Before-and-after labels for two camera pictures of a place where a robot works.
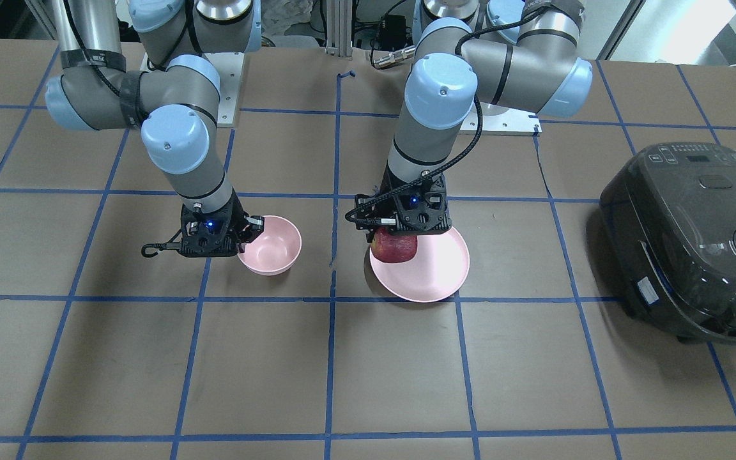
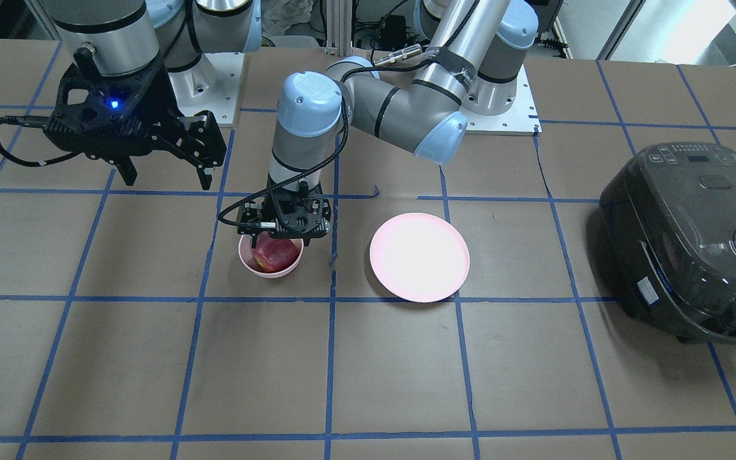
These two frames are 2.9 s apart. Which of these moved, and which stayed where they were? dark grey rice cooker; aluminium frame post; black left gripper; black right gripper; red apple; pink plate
Moved: black right gripper; red apple; black left gripper
Stayed: aluminium frame post; pink plate; dark grey rice cooker
